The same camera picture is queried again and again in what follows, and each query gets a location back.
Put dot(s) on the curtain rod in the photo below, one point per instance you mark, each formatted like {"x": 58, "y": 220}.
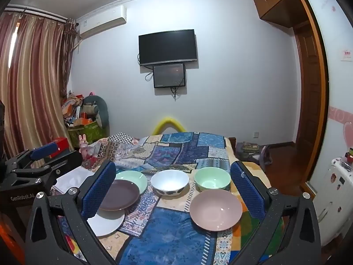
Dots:
{"x": 35, "y": 12}

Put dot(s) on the blue patchwork blanket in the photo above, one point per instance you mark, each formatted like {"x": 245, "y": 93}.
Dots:
{"x": 171, "y": 234}

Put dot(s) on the striped brown curtain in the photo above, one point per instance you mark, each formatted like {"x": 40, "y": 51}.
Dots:
{"x": 27, "y": 74}

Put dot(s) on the white plate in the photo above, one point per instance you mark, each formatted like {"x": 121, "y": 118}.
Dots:
{"x": 107, "y": 223}

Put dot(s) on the grey backpack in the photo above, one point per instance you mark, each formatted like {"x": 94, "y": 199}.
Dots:
{"x": 251, "y": 150}

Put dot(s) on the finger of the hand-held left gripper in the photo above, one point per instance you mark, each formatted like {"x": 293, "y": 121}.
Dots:
{"x": 67, "y": 164}
{"x": 44, "y": 149}

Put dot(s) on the wooden overhead cabinet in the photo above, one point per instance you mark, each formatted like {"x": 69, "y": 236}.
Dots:
{"x": 278, "y": 2}

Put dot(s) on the pink bunny toy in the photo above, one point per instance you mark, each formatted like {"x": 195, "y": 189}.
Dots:
{"x": 83, "y": 146}

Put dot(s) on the white sliding wardrobe door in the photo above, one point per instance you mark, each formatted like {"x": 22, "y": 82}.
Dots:
{"x": 336, "y": 93}

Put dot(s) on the green bowl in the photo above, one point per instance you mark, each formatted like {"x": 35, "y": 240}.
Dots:
{"x": 212, "y": 178}

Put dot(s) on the small black wall monitor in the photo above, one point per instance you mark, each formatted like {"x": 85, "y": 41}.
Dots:
{"x": 168, "y": 75}

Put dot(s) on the black wall television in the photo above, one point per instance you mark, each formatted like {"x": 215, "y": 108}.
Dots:
{"x": 168, "y": 47}

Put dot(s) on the pile of small trinkets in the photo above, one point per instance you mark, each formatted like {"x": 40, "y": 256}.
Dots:
{"x": 349, "y": 157}

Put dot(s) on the white wall socket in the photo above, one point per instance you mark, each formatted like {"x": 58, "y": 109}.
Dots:
{"x": 256, "y": 134}

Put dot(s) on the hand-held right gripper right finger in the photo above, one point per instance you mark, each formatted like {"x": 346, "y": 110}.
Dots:
{"x": 246, "y": 190}

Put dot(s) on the brown plate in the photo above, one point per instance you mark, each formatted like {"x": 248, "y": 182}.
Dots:
{"x": 121, "y": 196}

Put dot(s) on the wooden door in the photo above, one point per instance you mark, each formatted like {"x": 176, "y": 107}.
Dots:
{"x": 309, "y": 102}

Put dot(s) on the pile of cardboard boxes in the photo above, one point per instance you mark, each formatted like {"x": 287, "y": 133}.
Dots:
{"x": 73, "y": 107}

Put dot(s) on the red white sticker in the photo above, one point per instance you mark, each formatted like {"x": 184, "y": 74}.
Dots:
{"x": 346, "y": 55}

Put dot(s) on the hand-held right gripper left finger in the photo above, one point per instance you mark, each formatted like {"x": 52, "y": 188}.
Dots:
{"x": 100, "y": 187}

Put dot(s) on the white suitcase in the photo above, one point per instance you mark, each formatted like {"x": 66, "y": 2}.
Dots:
{"x": 335, "y": 193}

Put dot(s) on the white cloth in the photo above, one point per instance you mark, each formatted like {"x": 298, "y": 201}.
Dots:
{"x": 73, "y": 178}

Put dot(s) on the white air conditioner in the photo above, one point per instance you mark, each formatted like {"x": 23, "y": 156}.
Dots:
{"x": 102, "y": 23}

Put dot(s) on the grey plush cushion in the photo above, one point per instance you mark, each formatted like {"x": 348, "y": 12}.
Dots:
{"x": 102, "y": 110}

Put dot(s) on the green storage box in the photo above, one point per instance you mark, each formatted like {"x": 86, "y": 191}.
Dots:
{"x": 88, "y": 134}

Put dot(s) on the red box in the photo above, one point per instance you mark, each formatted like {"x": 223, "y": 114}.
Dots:
{"x": 61, "y": 143}

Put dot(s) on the pink bowl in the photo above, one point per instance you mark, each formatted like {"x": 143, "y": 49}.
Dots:
{"x": 215, "y": 209}

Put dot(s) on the white bowl with patterned outside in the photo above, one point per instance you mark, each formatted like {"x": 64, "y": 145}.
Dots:
{"x": 169, "y": 180}

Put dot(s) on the green plate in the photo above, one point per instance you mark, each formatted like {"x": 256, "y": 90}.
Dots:
{"x": 135, "y": 179}

